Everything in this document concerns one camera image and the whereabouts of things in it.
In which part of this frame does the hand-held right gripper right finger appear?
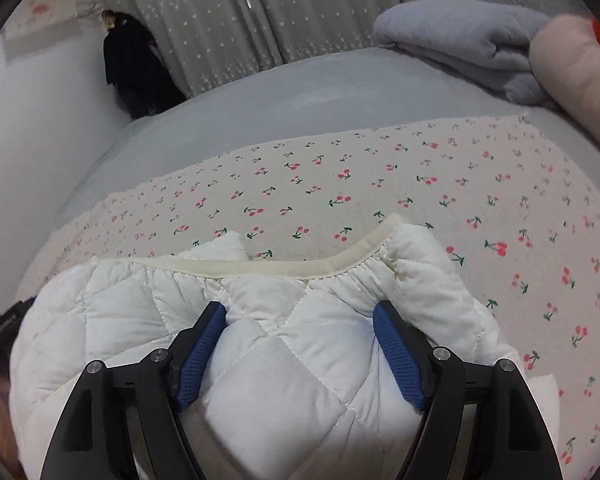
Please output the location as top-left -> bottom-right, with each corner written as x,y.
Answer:
372,300 -> 563,480

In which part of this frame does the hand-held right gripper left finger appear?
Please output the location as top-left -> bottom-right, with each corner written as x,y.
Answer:
40,301 -> 228,480

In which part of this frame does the white puffer jacket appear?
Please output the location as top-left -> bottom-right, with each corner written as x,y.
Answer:
9,212 -> 561,480

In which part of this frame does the cherry print cloth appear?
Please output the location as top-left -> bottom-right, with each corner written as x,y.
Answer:
20,112 -> 600,480

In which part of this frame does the grey bed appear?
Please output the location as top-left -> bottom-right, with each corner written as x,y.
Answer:
55,45 -> 571,231

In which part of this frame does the black hanging garment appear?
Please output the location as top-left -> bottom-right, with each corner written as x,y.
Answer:
101,9 -> 188,120

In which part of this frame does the grey folded blanket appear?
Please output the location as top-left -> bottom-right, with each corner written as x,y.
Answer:
372,1 -> 556,106

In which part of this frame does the grey star print curtain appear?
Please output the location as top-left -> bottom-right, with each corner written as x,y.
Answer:
95,0 -> 406,98

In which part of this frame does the pink plush pillow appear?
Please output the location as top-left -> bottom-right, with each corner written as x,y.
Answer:
529,12 -> 600,116

